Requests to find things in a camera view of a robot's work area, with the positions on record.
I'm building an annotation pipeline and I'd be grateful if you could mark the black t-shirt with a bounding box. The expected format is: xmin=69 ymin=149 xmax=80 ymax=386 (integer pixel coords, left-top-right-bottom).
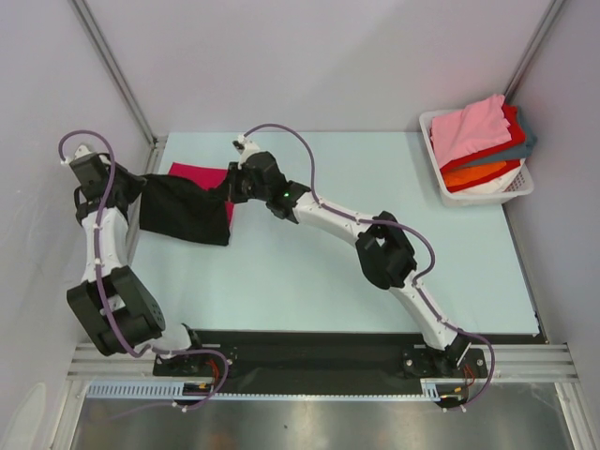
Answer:
xmin=139 ymin=174 xmax=231 ymax=247

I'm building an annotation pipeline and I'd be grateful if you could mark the magenta t-shirt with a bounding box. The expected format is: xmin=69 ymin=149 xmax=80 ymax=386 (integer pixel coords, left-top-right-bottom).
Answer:
xmin=168 ymin=162 xmax=233 ymax=232

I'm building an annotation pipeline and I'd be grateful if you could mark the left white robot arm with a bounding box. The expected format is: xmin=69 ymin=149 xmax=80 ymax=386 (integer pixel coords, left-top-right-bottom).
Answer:
xmin=67 ymin=144 xmax=207 ymax=375

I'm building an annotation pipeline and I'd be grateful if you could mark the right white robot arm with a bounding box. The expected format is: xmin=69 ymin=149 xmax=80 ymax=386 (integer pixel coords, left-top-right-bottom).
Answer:
xmin=228 ymin=146 xmax=470 ymax=376

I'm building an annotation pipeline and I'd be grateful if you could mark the orange t-shirt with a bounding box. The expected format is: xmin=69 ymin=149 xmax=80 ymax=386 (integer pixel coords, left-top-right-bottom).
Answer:
xmin=442 ymin=162 xmax=507 ymax=192

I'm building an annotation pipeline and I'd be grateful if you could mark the pink t-shirt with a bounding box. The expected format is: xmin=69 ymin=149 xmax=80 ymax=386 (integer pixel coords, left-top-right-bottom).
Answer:
xmin=430 ymin=94 xmax=511 ymax=168

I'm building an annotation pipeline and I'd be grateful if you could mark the grey-blue t-shirt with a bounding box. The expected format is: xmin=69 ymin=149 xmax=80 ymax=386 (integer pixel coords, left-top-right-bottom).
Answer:
xmin=458 ymin=104 xmax=537 ymax=168

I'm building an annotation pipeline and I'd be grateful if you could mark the red t-shirt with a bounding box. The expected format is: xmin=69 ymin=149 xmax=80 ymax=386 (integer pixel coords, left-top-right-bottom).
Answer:
xmin=431 ymin=105 xmax=525 ymax=172

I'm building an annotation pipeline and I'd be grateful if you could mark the white plastic basket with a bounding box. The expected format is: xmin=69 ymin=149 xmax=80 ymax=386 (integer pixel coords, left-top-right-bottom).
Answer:
xmin=418 ymin=110 xmax=534 ymax=207

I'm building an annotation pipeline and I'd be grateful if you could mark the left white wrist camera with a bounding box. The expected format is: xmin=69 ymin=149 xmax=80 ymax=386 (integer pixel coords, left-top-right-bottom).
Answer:
xmin=60 ymin=143 xmax=110 ymax=166

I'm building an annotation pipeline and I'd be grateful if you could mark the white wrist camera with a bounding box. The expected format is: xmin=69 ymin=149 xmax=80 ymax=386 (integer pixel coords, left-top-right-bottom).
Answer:
xmin=232 ymin=134 xmax=262 ymax=168
xmin=60 ymin=143 xmax=110 ymax=166

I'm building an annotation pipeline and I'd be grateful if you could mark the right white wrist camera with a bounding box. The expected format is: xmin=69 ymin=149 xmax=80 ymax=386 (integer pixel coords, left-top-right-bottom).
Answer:
xmin=232 ymin=134 xmax=262 ymax=168

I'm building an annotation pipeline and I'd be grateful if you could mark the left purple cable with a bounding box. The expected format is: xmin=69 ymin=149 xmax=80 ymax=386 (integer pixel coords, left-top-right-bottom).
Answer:
xmin=57 ymin=128 xmax=231 ymax=413

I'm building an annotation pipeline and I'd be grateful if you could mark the left aluminium frame post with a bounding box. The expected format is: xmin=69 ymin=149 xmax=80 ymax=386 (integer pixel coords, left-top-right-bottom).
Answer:
xmin=67 ymin=0 xmax=158 ymax=148

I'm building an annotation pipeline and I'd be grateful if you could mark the aluminium frame post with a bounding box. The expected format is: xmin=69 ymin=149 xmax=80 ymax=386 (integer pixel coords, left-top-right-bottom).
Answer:
xmin=67 ymin=0 xmax=158 ymax=148
xmin=503 ymin=0 xmax=570 ymax=102

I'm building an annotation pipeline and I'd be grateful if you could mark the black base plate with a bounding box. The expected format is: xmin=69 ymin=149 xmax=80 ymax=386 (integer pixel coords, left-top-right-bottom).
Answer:
xmin=149 ymin=327 xmax=548 ymax=396

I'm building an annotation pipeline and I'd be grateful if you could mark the white cable duct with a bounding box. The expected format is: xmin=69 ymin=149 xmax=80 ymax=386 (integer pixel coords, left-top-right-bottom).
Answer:
xmin=86 ymin=381 xmax=469 ymax=404

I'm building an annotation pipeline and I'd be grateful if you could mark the right aluminium frame post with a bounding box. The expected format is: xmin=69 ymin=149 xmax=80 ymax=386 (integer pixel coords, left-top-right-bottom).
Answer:
xmin=503 ymin=0 xmax=570 ymax=102

